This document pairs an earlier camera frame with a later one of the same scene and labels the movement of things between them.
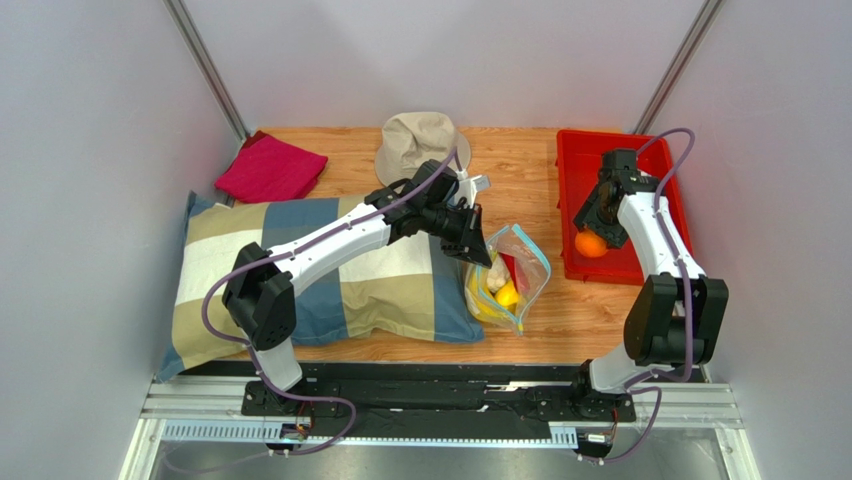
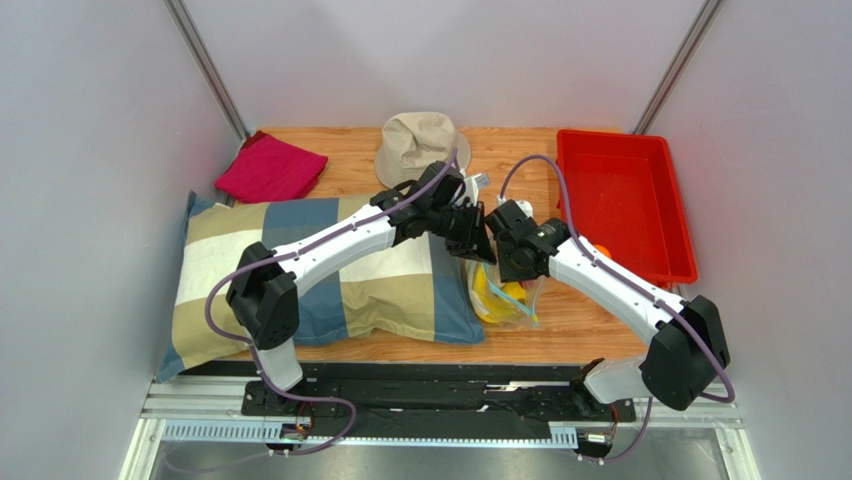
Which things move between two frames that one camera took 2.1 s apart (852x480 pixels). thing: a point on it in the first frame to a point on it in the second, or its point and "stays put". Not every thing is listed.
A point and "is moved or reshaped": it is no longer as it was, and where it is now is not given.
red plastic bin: x=580 y=156 stays put
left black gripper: x=476 y=250 stays put
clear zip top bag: x=501 y=295 is moved or reshaped
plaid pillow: x=412 y=291 stays put
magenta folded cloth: x=268 y=169 stays put
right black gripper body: x=600 y=224 to x=505 y=226
